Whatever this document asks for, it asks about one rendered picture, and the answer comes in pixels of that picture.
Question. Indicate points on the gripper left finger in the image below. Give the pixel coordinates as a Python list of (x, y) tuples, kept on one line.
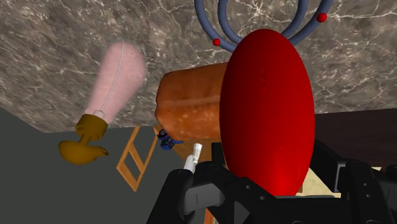
[(204, 186)]

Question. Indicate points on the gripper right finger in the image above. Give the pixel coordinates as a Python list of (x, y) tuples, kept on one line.
[(363, 189)]

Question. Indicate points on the small blue figure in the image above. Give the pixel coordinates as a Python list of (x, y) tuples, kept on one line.
[(167, 141)]

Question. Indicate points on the brown bread loaf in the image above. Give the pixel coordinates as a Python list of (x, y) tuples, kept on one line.
[(189, 102)]

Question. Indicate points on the red oval object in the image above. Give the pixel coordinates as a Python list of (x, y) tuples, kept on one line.
[(266, 118)]

